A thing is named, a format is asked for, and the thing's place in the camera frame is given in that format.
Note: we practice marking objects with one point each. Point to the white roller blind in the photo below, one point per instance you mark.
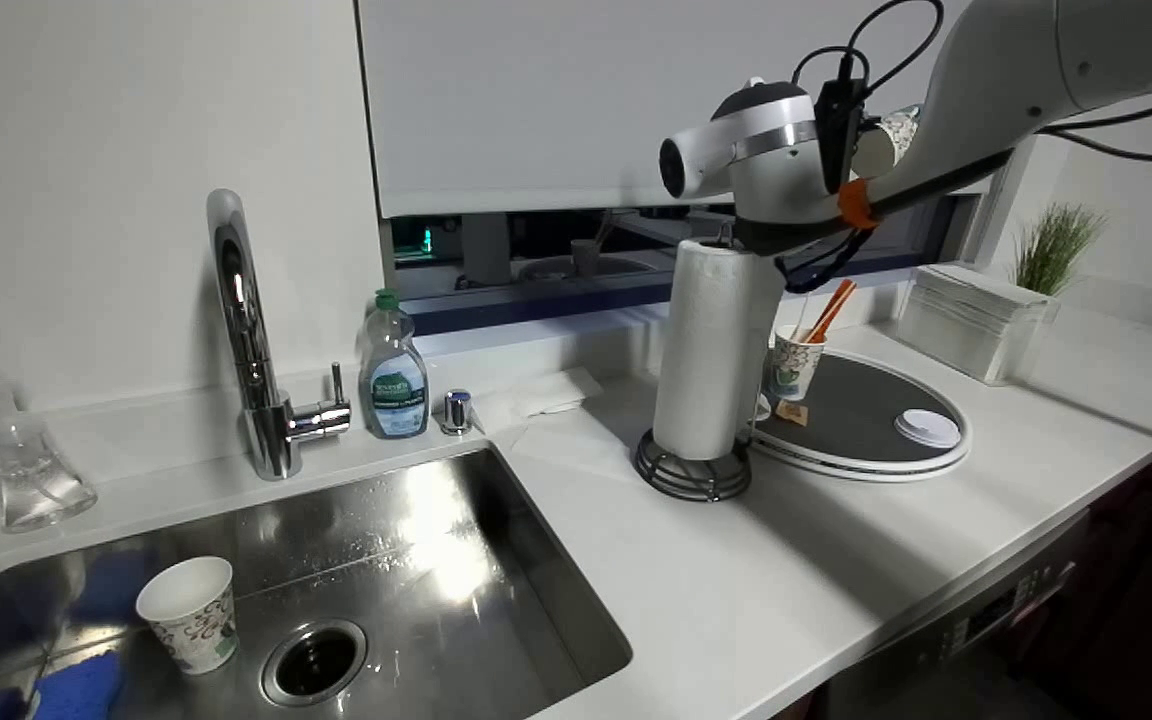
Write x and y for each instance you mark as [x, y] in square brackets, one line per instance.
[521, 107]

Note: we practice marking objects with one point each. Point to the black wire towel holder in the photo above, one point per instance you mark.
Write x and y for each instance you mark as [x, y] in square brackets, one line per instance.
[695, 480]

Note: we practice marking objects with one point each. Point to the paper cup in sink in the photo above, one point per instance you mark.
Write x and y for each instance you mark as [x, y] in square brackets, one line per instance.
[193, 614]

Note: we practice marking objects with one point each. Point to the blue sponge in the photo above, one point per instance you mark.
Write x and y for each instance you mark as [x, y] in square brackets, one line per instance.
[76, 694]

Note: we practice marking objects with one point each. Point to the dish soap bottle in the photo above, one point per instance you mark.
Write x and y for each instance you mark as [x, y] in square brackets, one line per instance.
[394, 381]

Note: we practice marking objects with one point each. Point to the white paper towel roll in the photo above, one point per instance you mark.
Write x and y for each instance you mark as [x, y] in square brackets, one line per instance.
[714, 348]

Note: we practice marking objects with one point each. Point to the white cup lid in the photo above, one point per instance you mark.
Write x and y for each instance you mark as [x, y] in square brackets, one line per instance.
[931, 428]

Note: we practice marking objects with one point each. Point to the stainless steel sink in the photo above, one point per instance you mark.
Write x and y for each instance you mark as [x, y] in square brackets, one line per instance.
[423, 592]

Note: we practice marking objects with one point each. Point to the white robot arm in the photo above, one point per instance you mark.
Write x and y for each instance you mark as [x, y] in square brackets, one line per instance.
[1001, 73]

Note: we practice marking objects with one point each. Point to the rear patterned coffee cup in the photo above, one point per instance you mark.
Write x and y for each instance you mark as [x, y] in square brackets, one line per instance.
[790, 369]

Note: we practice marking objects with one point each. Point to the white planter with grass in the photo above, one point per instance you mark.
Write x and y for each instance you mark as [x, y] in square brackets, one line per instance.
[979, 321]

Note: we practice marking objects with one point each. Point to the brown sachet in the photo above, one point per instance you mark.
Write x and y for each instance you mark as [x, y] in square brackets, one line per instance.
[794, 413]

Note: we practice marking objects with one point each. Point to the small metal sink knob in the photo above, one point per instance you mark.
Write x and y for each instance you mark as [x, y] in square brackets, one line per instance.
[454, 413]

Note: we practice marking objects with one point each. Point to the chrome kitchen faucet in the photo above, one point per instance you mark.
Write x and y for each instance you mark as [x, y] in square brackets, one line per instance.
[270, 420]

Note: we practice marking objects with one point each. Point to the round dark tray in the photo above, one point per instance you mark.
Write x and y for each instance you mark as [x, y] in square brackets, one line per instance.
[854, 427]

